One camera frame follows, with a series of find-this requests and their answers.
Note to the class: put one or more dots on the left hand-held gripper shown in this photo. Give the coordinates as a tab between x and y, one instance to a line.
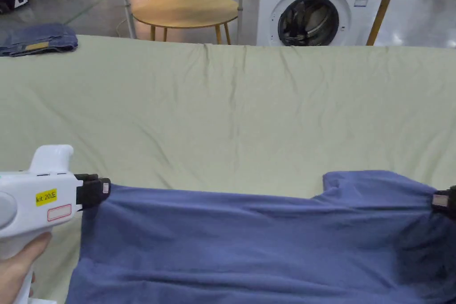
39	197

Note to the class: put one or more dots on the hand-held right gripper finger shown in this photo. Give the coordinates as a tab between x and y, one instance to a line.
445	200

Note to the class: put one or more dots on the blue shirt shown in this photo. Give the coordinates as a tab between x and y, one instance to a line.
249	247

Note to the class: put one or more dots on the person's left hand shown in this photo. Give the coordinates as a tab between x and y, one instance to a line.
17	272

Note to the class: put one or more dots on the bed with pale green sheet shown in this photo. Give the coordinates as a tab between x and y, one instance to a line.
213	111

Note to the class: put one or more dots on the folded blue jeans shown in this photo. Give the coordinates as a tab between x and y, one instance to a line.
39	38

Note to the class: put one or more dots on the white washing machine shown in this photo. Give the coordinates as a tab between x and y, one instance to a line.
313	5

